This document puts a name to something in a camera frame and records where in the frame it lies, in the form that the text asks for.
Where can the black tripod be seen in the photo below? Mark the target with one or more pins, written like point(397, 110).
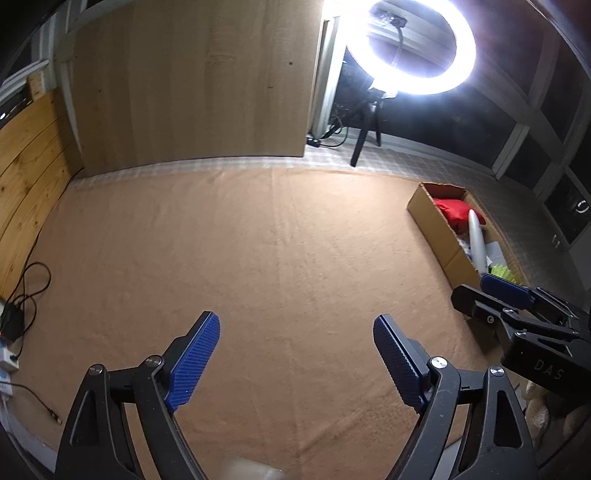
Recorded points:
point(364, 134)

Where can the yellow-green shuttlecock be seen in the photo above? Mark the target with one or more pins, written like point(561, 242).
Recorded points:
point(503, 273)

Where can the white power strip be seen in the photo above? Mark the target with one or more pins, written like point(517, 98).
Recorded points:
point(7, 362)

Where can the black power strip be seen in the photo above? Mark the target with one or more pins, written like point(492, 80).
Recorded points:
point(314, 141)

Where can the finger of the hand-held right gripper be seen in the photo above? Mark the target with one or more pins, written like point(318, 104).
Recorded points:
point(475, 302)
point(508, 288)

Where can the white frame post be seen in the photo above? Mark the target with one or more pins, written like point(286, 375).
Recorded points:
point(325, 78)

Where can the light wooden board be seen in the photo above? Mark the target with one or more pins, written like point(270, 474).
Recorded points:
point(194, 83)

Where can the red fabric pouch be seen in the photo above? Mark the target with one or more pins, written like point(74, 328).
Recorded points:
point(455, 212)

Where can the white and blue bottle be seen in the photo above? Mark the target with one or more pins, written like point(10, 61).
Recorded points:
point(478, 244)

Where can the dark cabinet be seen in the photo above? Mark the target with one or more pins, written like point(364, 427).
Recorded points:
point(563, 184)

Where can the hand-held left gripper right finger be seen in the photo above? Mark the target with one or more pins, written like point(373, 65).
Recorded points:
point(399, 364)

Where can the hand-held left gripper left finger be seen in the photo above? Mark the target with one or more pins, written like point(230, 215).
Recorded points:
point(194, 364)

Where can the wooden plank panel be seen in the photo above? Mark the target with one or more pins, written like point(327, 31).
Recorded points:
point(32, 161)

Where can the cardboard box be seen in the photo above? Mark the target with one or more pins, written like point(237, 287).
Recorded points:
point(443, 230)

